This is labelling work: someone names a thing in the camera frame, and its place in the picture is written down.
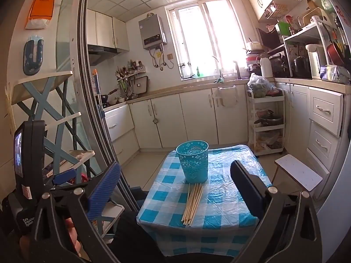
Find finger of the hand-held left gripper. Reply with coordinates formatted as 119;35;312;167
51;168;79;187

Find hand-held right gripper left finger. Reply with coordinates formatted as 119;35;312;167
29;162;129;263

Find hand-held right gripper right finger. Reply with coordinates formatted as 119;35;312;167
230;160;322;263

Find bundle of beige chopsticks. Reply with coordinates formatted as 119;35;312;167
181;183;204;227

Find turquoise perforated plastic basket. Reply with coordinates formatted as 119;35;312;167
175;140;209;184

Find person's left hand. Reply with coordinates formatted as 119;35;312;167
64;217;82;255

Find blue checked tablecloth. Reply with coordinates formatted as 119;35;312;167
136;145;272;258

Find blue and white shelf rack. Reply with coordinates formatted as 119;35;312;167
5;71;124;239

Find white low stool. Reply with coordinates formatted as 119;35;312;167
271;154;323;192

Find black lidded pot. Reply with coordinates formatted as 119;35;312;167
254;110;283;128

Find white rolling cart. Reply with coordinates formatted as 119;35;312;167
247;88;286;156

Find black wok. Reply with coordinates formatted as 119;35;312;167
100;89;118;105

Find white lower kitchen cabinets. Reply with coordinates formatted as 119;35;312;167
104;84;250;165

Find white hanging plastic bag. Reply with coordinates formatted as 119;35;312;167
212;86;238;107

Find white drawer cabinet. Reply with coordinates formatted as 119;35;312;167
276;79;344;187

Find filled plastic bag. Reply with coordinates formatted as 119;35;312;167
247;73;280;98

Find dark baking tray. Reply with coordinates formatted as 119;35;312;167
136;76;149;94

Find metal sink faucet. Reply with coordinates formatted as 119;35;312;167
212;55;224;83

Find white thermos jug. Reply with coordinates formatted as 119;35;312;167
259;55;274;78

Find range hood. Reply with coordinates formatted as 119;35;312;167
87;44;122;66

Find dark rice cooker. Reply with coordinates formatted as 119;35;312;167
269;52;288;78

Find black stock pot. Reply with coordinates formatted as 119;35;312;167
291;55;310;78

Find white upper cabinets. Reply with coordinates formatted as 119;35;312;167
87;9;130;52

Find white electric water boiler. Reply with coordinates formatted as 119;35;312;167
305;44;327;79

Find blue wrapped bag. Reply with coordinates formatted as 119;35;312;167
321;64;351;84

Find black microwave oven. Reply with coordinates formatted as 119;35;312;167
256;27;284;52

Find kitchen window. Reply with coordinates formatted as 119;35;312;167
165;0;250;80

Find red frying pan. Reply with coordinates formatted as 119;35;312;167
326;42;344;66

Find green box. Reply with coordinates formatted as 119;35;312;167
276;21;292;36

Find white countertop shelf rack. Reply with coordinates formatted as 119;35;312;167
284;16;333;78

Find grey sliding door frame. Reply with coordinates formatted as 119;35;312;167
70;0;143;211

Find blue wall hook holder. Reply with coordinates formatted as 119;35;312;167
23;36;45;76

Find wall utensil rack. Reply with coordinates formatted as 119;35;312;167
115;60;146;99

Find orange wall packet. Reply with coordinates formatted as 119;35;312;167
25;0;57;30

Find grey wall water heater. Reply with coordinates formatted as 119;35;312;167
138;14;168;50

